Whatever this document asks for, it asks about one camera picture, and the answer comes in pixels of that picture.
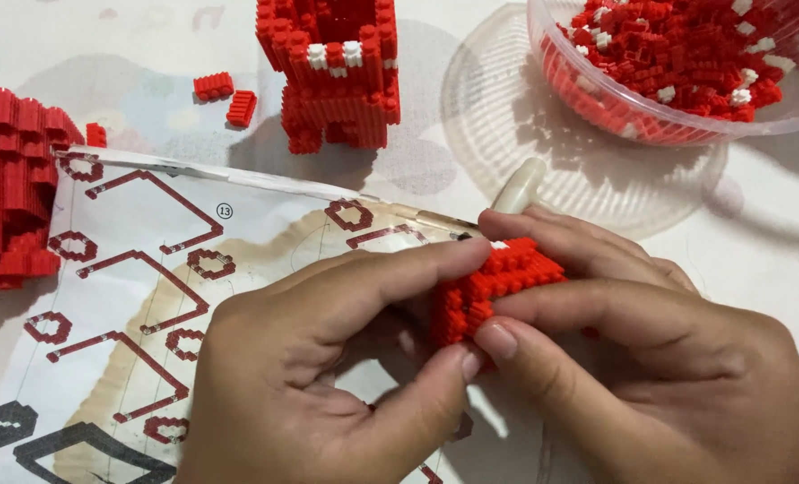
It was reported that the large red brick block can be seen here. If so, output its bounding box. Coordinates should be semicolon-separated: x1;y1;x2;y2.
0;85;86;293

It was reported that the small red brick assembly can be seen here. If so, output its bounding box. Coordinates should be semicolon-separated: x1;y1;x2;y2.
432;237;569;350

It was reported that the person's left hand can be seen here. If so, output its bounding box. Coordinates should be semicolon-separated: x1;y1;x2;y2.
174;237;493;484

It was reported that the white plastic brick tool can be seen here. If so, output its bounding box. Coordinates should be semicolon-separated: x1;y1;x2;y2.
490;157;548;216

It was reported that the person's right hand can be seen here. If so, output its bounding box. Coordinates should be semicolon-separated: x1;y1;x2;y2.
472;207;799;484

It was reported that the heap of loose red bricks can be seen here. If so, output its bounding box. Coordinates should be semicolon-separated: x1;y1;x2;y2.
544;0;799;132

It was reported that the clear plastic lid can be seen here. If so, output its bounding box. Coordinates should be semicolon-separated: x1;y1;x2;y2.
440;3;730;242

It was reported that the printed instruction sheet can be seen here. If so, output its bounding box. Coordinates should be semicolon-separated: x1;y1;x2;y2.
0;147;555;484

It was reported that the clear plastic bowl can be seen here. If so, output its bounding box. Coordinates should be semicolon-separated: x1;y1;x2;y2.
526;0;799;147

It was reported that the tall red brick figure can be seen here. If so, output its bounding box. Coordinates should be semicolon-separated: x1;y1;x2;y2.
256;0;402;156

